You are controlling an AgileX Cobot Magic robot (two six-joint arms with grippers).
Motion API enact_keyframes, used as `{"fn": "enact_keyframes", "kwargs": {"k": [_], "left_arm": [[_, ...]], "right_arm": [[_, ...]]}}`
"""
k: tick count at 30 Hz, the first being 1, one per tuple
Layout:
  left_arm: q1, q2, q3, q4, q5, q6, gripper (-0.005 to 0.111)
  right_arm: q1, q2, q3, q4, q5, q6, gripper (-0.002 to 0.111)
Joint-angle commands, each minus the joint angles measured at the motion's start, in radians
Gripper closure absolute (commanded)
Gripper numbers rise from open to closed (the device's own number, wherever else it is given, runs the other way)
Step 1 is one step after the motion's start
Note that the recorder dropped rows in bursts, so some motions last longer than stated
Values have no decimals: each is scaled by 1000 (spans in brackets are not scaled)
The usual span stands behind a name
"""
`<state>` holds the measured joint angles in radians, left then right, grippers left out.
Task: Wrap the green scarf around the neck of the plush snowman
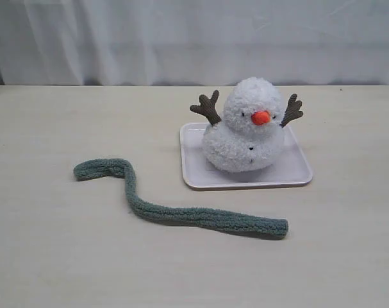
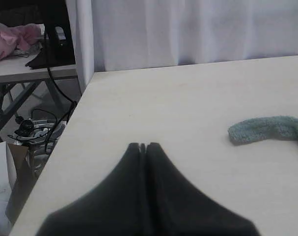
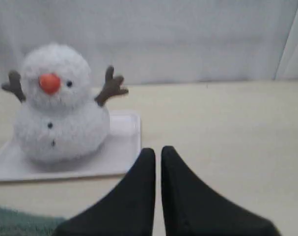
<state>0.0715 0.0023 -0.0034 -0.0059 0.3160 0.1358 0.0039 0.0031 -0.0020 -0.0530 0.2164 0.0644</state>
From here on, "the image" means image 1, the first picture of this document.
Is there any green fuzzy scarf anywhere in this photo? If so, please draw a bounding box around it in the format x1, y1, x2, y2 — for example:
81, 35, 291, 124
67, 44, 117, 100
73, 158, 289, 239

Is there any white plush snowman toy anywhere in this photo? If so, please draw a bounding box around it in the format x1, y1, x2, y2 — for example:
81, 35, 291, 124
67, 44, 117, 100
190, 76, 304, 173

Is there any white square tray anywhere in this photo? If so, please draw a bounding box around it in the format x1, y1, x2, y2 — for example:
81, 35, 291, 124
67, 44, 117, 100
179, 123, 313, 191

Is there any white backdrop curtain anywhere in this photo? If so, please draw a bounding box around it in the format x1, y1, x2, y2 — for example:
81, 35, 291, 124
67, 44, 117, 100
0, 1, 389, 85

